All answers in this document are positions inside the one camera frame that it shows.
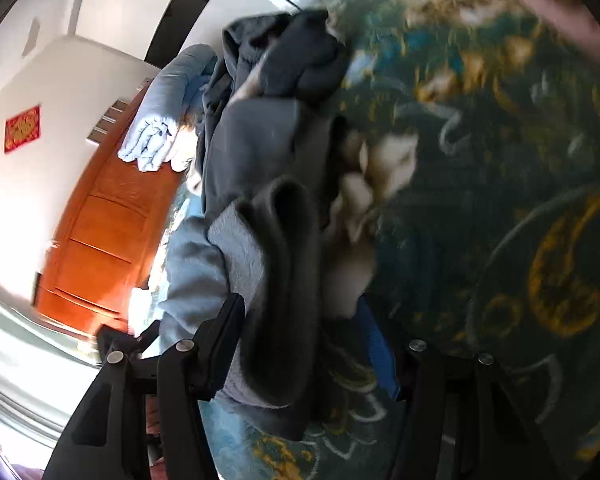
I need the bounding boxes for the light grey fleece garment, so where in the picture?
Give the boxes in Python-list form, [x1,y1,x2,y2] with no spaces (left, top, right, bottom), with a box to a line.
[157,176,376,443]

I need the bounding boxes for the blue floral bed blanket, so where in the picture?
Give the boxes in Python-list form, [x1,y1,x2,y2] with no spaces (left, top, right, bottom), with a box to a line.
[144,0,600,480]

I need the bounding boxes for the orange wooden headboard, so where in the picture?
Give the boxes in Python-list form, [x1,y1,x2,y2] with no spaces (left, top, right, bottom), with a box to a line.
[34,89,181,335]

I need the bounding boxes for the pink white fleece garment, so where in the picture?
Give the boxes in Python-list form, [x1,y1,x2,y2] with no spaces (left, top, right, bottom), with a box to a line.
[323,129,419,245]

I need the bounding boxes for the folded light blue quilt stack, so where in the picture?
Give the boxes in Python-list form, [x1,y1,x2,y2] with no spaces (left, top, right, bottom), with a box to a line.
[118,44,218,172]

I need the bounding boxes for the dark grey hooded jacket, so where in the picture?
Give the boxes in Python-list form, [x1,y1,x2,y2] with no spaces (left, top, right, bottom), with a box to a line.
[197,8,350,217]

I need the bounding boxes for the wall picture frames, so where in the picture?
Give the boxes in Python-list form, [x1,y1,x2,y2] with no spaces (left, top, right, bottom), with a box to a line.
[86,100,129,145]

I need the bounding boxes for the red wall decoration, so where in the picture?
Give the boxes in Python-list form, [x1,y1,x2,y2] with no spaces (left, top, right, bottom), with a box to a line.
[4,105,41,154]

